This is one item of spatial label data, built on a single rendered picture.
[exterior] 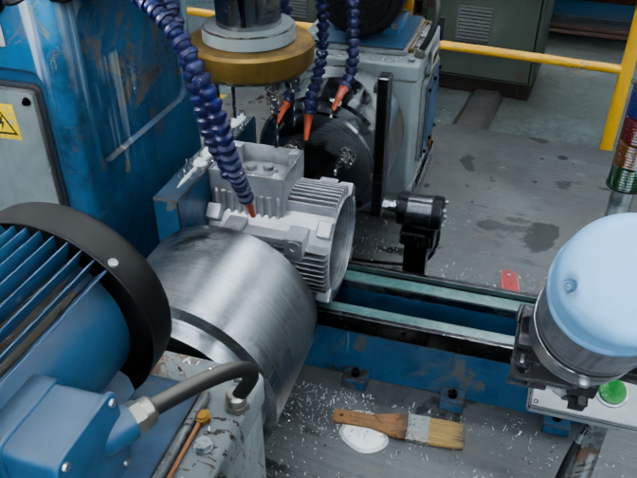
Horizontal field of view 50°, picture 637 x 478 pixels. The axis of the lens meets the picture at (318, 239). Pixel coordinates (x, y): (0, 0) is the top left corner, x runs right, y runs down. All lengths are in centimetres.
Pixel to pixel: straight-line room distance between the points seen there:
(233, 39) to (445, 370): 60
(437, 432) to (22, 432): 75
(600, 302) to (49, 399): 35
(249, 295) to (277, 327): 5
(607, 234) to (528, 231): 110
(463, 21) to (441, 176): 257
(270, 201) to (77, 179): 28
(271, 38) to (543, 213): 91
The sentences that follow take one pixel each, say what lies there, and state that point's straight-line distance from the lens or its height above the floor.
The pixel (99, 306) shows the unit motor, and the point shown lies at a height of 131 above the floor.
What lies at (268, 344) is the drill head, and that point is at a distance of 78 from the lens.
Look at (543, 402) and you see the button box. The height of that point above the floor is 105.
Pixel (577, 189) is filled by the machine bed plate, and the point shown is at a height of 80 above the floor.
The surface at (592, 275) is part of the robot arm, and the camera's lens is 47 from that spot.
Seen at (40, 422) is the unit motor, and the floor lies 131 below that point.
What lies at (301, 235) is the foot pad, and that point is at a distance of 101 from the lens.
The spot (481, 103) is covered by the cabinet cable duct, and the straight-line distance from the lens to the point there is 416.
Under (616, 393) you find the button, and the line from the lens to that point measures 85.
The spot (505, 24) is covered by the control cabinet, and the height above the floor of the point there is 44.
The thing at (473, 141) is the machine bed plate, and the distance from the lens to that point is 194.
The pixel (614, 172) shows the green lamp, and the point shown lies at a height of 106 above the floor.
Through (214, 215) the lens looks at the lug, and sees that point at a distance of 106.
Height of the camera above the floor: 164
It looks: 35 degrees down
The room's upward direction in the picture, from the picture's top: straight up
